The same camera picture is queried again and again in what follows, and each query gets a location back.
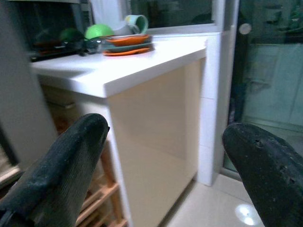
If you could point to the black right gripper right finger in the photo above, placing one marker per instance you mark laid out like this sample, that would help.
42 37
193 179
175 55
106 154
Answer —
272 179

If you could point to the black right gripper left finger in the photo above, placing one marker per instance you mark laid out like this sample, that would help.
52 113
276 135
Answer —
54 177

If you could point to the wooden wine rack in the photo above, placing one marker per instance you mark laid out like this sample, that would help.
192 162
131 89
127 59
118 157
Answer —
111 189

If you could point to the grey tall panel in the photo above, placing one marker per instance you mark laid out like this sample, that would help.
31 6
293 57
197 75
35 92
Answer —
19 94

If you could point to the glass sliding door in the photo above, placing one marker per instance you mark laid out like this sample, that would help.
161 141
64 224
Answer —
272 71

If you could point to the white kitchen counter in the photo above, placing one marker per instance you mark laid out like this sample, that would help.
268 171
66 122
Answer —
146 118

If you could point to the dark glass dish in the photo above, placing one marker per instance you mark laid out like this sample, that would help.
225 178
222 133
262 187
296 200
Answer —
92 45

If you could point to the teal plate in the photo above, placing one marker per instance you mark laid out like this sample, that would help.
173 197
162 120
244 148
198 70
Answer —
118 48

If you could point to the orange plate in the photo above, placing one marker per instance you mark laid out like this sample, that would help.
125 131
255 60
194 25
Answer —
127 40
132 51

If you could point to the green bowl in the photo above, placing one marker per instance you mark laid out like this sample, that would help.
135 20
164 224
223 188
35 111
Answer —
98 30

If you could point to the round white door knob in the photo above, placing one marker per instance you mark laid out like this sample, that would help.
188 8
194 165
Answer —
245 28

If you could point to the dark glass-front appliance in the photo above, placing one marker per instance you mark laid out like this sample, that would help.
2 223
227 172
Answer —
47 23

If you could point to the green and white mug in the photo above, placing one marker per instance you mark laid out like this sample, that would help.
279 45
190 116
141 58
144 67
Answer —
139 23

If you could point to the white framed window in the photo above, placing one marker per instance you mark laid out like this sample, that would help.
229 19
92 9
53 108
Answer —
177 11

